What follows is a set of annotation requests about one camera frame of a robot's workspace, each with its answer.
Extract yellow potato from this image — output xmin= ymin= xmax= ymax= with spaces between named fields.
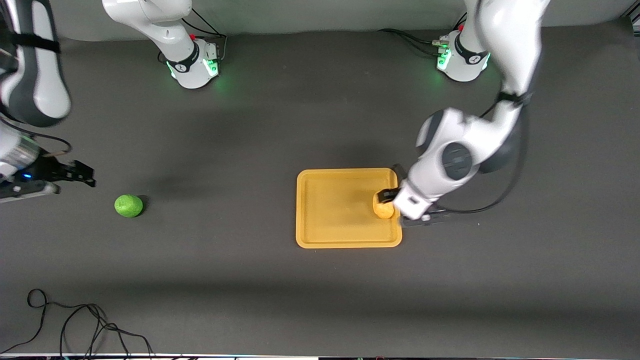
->
xmin=372 ymin=192 xmax=397 ymax=220

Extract green apple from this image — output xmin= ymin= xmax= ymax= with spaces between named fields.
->
xmin=114 ymin=194 xmax=144 ymax=219

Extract yellow plastic tray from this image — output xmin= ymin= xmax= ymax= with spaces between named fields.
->
xmin=295 ymin=168 xmax=403 ymax=249

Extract dark grey table mat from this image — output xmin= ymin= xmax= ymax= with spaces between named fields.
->
xmin=0 ymin=19 xmax=640 ymax=357

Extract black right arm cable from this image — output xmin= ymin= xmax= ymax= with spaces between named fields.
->
xmin=0 ymin=114 xmax=73 ymax=157

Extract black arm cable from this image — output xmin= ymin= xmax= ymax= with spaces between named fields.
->
xmin=0 ymin=114 xmax=73 ymax=157
xmin=432 ymin=92 xmax=532 ymax=215

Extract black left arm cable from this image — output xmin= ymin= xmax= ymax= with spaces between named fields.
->
xmin=432 ymin=92 xmax=532 ymax=215

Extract loose thin black cable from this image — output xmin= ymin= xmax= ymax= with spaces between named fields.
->
xmin=0 ymin=288 xmax=156 ymax=357

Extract black left arm base cables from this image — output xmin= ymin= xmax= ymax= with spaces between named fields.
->
xmin=378 ymin=12 xmax=467 ymax=57

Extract black arm base cables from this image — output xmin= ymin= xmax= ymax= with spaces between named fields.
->
xmin=182 ymin=9 xmax=229 ymax=63
xmin=378 ymin=12 xmax=467 ymax=57

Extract black right arm base cables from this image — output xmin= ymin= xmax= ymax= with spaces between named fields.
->
xmin=182 ymin=9 xmax=229 ymax=63

